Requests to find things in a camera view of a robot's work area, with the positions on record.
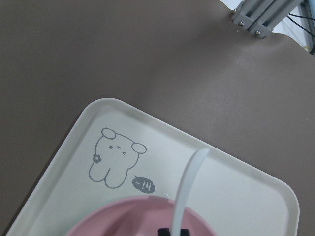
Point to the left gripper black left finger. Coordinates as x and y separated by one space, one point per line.
163 232

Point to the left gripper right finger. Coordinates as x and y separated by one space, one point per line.
184 232

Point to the small pink bowl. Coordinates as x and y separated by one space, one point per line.
149 214

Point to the white ceramic spoon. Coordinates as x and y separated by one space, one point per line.
184 188

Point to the cream serving tray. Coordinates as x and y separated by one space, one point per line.
115 150

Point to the aluminium frame post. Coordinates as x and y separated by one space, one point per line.
259 17

